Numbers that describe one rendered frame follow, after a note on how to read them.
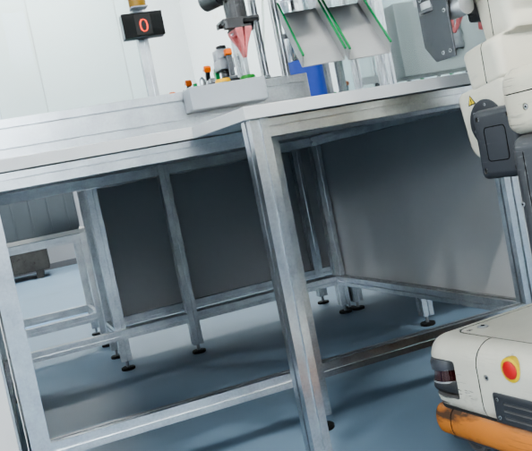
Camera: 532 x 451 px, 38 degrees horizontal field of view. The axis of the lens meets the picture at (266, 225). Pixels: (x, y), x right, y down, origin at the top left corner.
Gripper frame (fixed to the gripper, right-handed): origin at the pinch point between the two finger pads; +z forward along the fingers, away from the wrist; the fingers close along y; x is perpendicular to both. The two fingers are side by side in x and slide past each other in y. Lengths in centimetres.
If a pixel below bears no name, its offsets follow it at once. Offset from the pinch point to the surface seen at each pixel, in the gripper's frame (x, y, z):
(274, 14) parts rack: -24.6, -21.9, -15.1
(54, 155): 2, 53, 17
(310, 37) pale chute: -20.9, -30.2, -6.2
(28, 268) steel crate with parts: -764, 23, 68
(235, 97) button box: 2.0, 5.6, 10.9
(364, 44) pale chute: -15.3, -44.8, -0.7
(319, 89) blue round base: -93, -66, 1
